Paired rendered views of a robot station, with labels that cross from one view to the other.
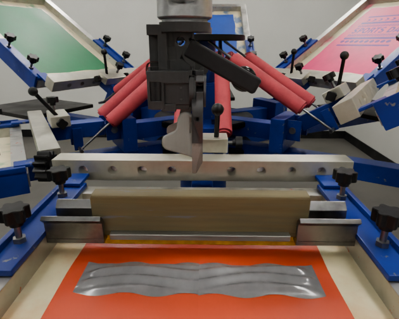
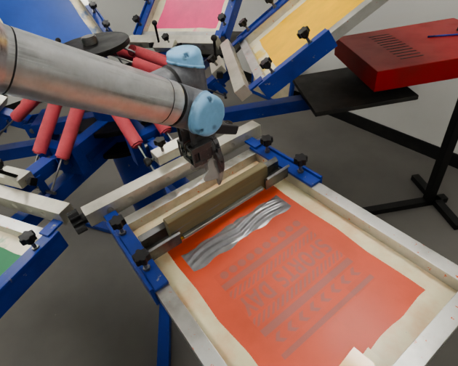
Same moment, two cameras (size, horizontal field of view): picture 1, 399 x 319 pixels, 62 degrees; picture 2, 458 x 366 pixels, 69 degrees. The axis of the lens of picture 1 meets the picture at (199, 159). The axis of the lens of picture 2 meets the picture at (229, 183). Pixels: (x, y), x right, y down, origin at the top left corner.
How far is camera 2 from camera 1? 0.55 m
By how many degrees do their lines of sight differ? 34
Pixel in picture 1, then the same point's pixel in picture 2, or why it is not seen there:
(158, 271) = (219, 238)
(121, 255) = (192, 242)
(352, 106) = (246, 88)
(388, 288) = (312, 190)
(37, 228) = not seen: hidden behind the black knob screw
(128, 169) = (140, 192)
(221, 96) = not seen: hidden behind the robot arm
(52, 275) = (173, 272)
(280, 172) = (227, 148)
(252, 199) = (243, 180)
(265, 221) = (251, 186)
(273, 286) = (271, 213)
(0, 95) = not seen: outside the picture
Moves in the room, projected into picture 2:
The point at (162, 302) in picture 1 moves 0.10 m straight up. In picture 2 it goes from (236, 248) to (232, 224)
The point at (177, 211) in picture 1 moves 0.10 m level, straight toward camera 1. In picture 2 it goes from (212, 205) to (235, 222)
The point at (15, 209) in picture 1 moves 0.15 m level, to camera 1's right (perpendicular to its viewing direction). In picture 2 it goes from (145, 254) to (195, 223)
